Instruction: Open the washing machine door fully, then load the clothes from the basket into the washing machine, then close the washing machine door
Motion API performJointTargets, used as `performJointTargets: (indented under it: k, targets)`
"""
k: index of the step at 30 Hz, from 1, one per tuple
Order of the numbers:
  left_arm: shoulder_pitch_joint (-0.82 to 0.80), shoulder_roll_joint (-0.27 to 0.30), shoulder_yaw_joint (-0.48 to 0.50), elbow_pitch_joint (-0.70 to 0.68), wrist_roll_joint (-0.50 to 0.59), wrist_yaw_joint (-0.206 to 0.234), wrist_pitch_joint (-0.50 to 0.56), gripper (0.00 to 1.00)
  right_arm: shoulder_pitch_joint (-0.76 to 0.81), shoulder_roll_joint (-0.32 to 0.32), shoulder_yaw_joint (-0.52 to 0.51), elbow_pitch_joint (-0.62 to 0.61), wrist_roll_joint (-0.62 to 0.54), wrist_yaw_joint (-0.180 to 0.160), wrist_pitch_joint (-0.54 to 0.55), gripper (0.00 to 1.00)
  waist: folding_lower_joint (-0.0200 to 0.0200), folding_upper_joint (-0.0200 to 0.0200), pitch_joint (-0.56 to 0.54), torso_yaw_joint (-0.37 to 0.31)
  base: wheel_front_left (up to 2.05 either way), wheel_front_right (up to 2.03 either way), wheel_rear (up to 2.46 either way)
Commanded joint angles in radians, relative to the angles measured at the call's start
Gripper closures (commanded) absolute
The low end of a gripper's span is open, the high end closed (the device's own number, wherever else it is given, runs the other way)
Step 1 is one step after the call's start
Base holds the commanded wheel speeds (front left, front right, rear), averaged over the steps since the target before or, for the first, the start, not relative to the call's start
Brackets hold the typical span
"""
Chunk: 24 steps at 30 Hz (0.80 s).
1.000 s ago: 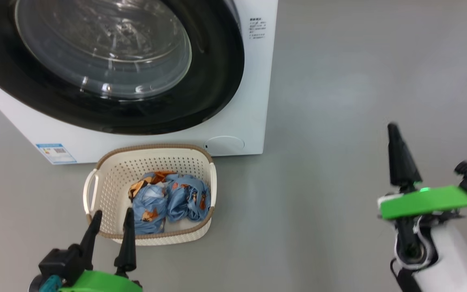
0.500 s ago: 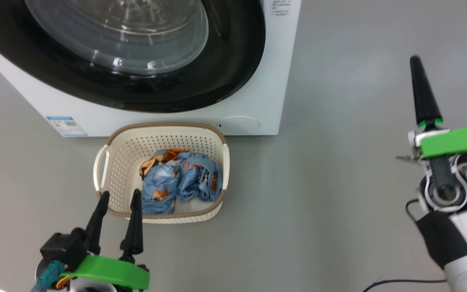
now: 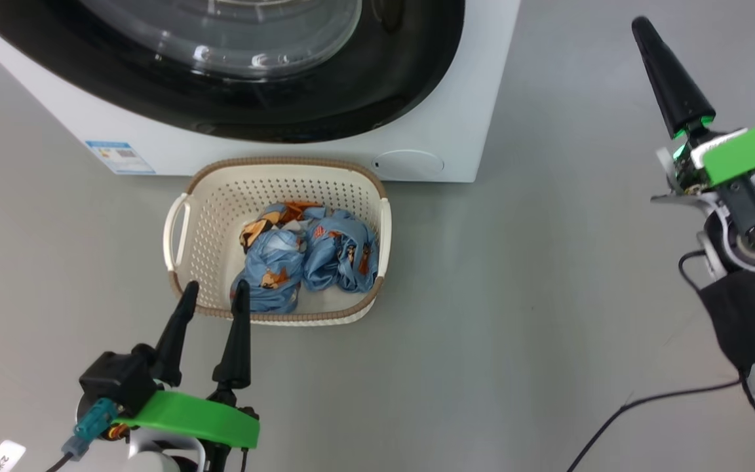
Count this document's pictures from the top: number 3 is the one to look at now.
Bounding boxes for blue energy label sticker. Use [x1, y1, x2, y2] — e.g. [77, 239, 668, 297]
[86, 140, 156, 175]

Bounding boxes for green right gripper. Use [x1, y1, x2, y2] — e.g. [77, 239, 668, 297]
[632, 16, 755, 201]

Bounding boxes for round white filter cover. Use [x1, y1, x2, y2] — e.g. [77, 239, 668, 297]
[372, 150, 445, 176]

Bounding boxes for white printed tag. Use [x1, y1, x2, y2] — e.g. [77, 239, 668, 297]
[0, 441, 26, 472]

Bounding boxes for blue garment with orange print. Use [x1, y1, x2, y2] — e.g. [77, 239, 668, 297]
[303, 208, 379, 293]

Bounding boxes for blue garment with white lining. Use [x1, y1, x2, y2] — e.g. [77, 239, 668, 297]
[230, 201, 326, 313]

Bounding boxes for black cable on floor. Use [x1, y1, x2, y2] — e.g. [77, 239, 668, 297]
[568, 379, 742, 472]

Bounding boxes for white front-load washing machine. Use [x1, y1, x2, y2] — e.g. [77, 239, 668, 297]
[0, 0, 521, 183]

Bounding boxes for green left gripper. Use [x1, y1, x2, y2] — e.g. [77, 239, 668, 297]
[106, 280, 260, 472]

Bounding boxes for teal left camera connector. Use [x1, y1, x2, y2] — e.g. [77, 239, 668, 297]
[62, 398, 118, 460]

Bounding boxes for black glass washing machine door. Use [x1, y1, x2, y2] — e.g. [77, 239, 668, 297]
[0, 0, 465, 144]

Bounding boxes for cream perforated laundry basket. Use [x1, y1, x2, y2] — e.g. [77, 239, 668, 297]
[163, 157, 392, 326]

